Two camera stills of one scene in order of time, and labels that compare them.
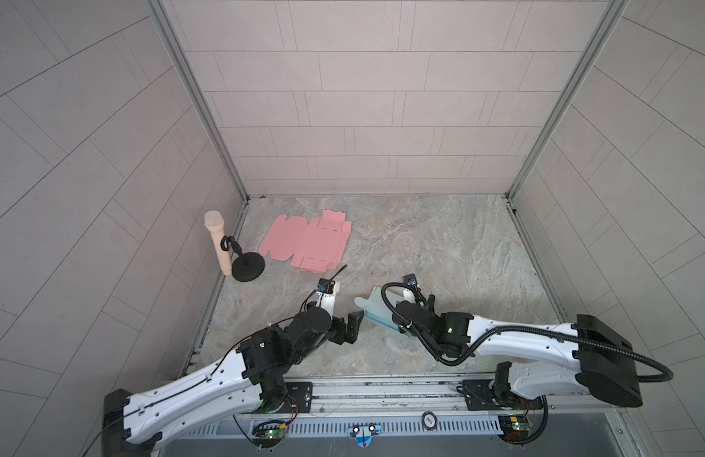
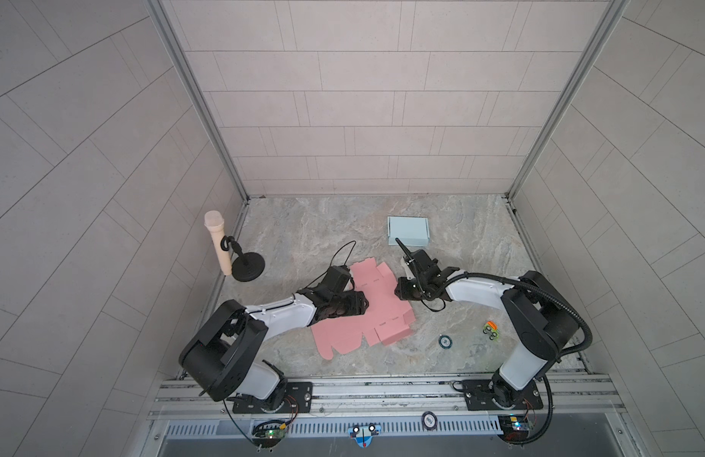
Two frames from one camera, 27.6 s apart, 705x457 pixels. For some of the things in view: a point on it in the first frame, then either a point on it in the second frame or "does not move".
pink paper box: (316, 247) to (386, 319)
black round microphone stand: (248, 267) does not move
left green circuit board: (268, 435) does not move
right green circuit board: (514, 427) does not move
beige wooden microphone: (214, 221) does not move
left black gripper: (351, 332) to (355, 300)
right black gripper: (402, 330) to (400, 289)
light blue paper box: (375, 307) to (411, 230)
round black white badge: (429, 421) does not move
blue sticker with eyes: (363, 435) does not move
